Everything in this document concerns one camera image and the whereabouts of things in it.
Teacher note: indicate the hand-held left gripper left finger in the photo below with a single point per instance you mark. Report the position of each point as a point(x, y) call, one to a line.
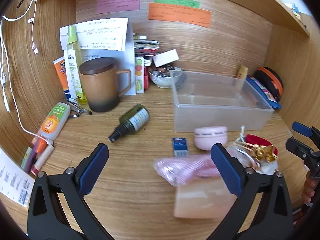
point(94, 166)

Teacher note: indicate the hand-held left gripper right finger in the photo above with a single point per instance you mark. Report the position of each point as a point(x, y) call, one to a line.
point(224, 167)

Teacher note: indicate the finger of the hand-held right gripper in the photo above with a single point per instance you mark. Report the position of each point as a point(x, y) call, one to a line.
point(302, 128)
point(297, 146)

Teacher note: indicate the pink round jar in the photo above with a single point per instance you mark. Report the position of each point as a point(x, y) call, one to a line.
point(211, 137)

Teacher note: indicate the gourd charm with tassel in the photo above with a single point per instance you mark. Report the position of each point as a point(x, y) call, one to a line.
point(262, 152)

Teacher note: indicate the white cloth pouch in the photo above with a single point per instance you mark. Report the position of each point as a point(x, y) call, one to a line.
point(268, 167)

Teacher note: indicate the clear plastic box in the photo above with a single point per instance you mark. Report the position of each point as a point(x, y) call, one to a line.
point(215, 115)

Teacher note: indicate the blue patchwork pencil case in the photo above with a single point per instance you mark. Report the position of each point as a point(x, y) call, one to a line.
point(262, 90)

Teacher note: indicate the dark green spray bottle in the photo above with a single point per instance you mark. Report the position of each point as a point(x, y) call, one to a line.
point(133, 120)

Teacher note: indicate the person's right hand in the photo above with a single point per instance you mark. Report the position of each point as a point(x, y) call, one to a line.
point(308, 190)

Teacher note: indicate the red round object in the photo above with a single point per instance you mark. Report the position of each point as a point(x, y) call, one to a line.
point(257, 138)

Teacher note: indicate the small blue box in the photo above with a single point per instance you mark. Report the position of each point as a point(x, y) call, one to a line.
point(180, 146)

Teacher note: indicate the beige lipstick tube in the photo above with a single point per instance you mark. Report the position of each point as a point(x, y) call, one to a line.
point(43, 158)

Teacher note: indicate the black orange zip case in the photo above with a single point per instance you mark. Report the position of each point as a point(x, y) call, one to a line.
point(271, 80)

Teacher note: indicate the orange marker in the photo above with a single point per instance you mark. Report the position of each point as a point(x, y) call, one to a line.
point(40, 146)

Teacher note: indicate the silver pen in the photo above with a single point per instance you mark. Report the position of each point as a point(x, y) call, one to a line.
point(80, 107)
point(72, 108)

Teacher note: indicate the green orange tube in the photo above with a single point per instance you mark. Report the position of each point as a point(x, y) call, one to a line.
point(53, 121)

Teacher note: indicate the brown mug with lid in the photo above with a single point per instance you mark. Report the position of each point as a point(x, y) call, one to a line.
point(100, 85)

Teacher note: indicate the printed white paper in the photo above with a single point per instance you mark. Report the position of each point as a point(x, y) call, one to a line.
point(12, 177)

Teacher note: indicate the small yellow bottle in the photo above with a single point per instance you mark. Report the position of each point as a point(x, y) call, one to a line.
point(242, 71)

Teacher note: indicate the white tube with green print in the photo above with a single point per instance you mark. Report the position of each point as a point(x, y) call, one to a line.
point(71, 80)

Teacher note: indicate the orange sunscreen tube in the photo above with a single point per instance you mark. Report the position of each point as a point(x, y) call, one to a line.
point(61, 77)

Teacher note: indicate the fruit print box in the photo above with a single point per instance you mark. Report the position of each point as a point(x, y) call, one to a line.
point(139, 75)

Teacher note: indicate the white bowl of marbles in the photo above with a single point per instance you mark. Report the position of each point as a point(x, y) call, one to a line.
point(161, 80)

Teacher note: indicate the yellow-green spray bottle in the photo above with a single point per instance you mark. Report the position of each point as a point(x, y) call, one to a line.
point(73, 45)

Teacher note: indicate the small white box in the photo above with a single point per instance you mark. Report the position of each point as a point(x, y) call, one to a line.
point(166, 57)

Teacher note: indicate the stack of books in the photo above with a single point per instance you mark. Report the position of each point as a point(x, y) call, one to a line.
point(146, 46)

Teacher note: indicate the white paper sheets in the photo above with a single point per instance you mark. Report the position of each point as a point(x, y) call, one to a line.
point(105, 35)

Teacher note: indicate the orange paper note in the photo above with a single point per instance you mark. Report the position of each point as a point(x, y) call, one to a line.
point(178, 15)

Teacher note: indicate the pink paper note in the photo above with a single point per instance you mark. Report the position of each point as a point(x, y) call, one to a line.
point(117, 0)

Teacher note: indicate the green paper note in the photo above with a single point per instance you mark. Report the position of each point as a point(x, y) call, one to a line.
point(176, 2)

